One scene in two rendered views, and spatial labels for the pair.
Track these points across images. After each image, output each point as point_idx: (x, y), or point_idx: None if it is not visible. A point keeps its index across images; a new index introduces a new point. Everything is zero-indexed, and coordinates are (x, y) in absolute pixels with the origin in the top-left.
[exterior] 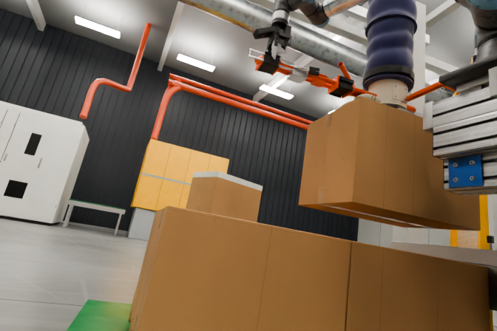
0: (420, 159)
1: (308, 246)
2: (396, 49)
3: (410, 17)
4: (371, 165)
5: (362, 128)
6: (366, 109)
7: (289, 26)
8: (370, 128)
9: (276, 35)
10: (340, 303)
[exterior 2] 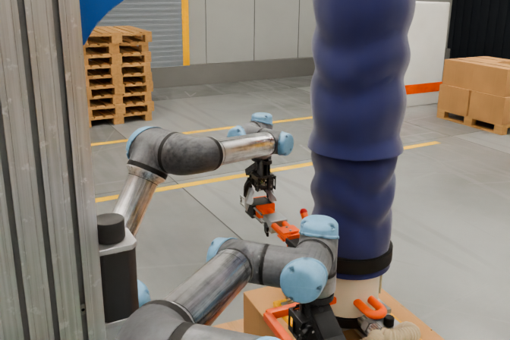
0: None
1: None
2: (313, 212)
3: (315, 152)
4: None
5: (245, 328)
6: (247, 310)
7: (261, 161)
8: (250, 333)
9: (246, 182)
10: None
